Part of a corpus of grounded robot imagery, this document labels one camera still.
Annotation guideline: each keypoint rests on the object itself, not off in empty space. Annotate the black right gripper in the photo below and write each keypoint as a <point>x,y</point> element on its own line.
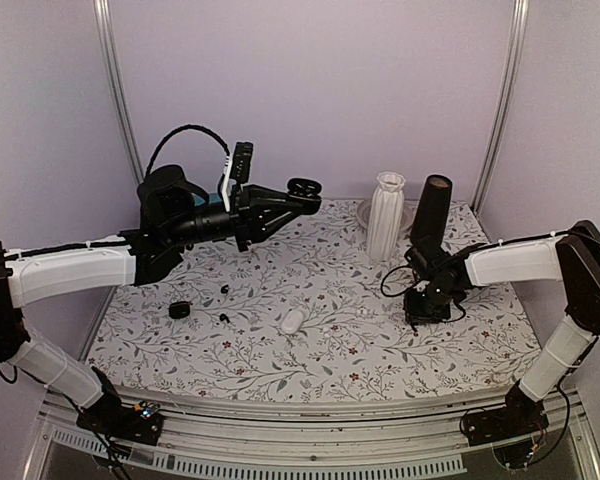
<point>413,313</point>

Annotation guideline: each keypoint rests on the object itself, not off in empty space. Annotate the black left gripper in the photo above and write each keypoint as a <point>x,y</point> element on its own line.
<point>251,218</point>

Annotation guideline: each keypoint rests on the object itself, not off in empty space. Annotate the black earbud case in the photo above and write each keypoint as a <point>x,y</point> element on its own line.
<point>306,192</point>
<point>179,310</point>

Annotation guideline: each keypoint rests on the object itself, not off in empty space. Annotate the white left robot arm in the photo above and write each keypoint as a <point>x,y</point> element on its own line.
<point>175,216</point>

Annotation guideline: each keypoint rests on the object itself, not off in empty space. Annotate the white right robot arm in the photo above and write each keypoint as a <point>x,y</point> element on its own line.
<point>318,265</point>

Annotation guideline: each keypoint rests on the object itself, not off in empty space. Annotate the white oval charging case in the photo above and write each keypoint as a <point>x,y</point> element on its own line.
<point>292,321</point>

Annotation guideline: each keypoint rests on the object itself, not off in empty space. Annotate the black tall tumbler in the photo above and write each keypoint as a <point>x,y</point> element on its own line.
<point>431,216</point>

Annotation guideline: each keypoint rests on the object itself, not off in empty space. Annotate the white ribbed plate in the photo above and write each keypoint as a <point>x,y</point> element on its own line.
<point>364,210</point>

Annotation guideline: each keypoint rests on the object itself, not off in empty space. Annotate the white pleated vase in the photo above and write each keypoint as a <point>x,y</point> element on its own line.
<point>387,204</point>

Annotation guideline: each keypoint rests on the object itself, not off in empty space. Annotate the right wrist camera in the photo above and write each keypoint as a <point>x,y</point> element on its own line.
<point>425,260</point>

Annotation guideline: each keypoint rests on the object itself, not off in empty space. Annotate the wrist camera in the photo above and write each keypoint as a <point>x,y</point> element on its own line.
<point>425,260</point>
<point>237,168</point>

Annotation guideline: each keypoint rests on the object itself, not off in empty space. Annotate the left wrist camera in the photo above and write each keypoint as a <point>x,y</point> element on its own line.
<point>237,168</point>

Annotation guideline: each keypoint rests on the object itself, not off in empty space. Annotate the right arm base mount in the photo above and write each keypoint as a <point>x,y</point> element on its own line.
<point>520,415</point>

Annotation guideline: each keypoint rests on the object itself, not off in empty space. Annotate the aluminium front rail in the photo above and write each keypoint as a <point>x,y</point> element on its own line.
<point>396,439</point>

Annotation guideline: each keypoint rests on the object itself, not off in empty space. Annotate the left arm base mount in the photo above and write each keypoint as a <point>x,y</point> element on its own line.
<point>141,423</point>

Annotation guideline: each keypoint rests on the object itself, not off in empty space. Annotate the aluminium corner post left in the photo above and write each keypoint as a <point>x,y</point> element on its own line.
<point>113,72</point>

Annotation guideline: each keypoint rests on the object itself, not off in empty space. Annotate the aluminium corner post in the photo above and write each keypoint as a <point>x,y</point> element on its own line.
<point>513,58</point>
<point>113,72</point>

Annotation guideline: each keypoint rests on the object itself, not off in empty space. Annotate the aluminium corner post right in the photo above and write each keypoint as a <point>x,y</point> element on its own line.
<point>513,58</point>

